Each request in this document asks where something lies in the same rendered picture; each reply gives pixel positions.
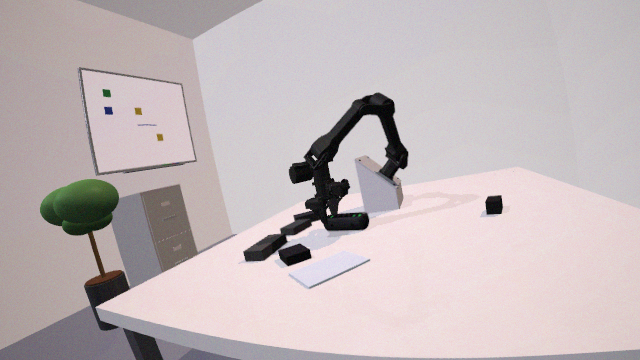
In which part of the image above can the dark grey controller unit with rocker switches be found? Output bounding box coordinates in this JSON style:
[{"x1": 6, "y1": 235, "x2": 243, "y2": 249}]
[{"x1": 324, "y1": 212, "x2": 369, "y2": 232}]

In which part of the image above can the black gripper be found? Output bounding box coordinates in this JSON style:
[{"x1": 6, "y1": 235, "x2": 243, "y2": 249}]
[{"x1": 305, "y1": 176, "x2": 343, "y2": 226}]

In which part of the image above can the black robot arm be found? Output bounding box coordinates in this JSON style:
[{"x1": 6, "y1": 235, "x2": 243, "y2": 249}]
[{"x1": 289, "y1": 92, "x2": 408, "y2": 197}]

